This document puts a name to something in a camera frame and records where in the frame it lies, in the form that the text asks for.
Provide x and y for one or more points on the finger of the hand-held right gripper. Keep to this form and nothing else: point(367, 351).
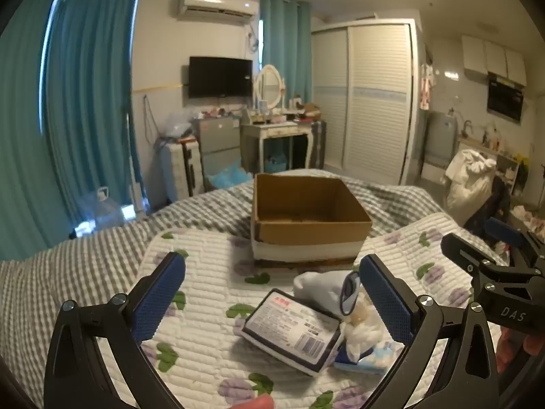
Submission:
point(504, 231)
point(468, 255)

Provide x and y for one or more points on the white air conditioner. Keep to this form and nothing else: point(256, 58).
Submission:
point(217, 5)

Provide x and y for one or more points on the small grey fridge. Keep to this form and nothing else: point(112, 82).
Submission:
point(217, 145)

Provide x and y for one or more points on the light blue tissue pack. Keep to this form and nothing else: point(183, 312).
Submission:
point(370, 360)

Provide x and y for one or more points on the wide teal curtain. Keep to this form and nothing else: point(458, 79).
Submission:
point(81, 115)

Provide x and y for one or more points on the hanging patterned cloth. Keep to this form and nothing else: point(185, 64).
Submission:
point(426, 87)

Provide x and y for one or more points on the narrow teal curtain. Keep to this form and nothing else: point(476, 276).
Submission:
point(283, 51)

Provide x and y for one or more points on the white sliding-door wardrobe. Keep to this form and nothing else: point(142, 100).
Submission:
point(370, 102)

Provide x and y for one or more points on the black range hood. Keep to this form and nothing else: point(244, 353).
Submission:
point(505, 100)

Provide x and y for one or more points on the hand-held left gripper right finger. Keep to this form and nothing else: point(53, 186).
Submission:
point(385, 302)

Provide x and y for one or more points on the white oval mirror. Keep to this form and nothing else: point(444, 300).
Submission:
point(269, 85)

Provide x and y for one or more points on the dark blue labelled packet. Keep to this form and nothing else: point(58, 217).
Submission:
point(291, 330)

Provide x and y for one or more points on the person's right hand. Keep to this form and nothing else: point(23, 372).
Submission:
point(517, 349)

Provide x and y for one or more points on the black wall television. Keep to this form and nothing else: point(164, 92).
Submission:
point(220, 76)

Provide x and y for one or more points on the white suitcase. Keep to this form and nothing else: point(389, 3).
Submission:
point(181, 166)

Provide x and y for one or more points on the clear plastic bag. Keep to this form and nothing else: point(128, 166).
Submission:
point(176, 123)

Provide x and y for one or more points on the white wall cabinets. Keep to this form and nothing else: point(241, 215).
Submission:
point(494, 57)

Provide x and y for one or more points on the blue white packet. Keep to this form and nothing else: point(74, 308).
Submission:
point(366, 328)

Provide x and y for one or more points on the white stuffed bag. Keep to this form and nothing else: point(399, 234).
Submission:
point(468, 183)

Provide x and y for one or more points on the clear water jug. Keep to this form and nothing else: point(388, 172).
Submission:
point(102, 211)

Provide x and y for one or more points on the brown cardboard box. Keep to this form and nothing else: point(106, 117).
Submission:
point(306, 238)

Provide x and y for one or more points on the blue plastic bag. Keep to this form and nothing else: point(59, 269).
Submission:
point(230, 179)

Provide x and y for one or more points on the floral quilted mat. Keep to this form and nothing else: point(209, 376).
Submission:
point(204, 272)

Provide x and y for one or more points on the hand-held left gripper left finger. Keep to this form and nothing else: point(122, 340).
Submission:
point(159, 300)

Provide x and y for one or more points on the white dressing table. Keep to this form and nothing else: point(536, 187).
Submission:
point(272, 130)

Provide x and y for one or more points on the grey washing machine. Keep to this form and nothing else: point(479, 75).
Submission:
point(440, 145)

